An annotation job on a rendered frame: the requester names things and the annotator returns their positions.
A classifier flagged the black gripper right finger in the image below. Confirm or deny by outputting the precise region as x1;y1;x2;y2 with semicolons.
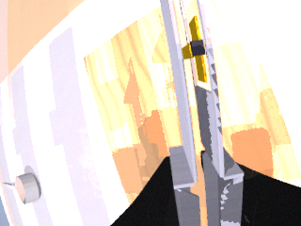
236;162;301;226

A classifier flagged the light wooden board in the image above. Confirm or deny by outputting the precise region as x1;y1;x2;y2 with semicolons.
84;0;301;226

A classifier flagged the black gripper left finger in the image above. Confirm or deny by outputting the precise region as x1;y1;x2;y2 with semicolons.
110;155;180;226

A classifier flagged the white saucepan with long handle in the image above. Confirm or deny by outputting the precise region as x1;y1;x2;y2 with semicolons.
1;173;39;204

